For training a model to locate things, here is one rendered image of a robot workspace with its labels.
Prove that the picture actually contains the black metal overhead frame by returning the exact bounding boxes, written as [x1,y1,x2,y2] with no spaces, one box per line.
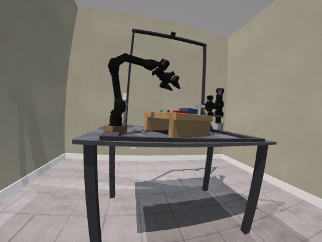
[123,29,207,126]

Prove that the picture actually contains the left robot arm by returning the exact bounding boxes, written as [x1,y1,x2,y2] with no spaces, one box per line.
[205,88,224,123]

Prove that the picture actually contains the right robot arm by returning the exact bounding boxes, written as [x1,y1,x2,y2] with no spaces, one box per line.
[108,53,170,127]

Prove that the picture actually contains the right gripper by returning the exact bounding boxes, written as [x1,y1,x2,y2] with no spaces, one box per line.
[159,72,180,91]

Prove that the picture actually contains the blue open-top tray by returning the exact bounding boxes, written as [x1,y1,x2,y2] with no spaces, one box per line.
[179,108,198,114]

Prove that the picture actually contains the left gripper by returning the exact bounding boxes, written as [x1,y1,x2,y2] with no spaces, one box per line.
[203,95,219,116]

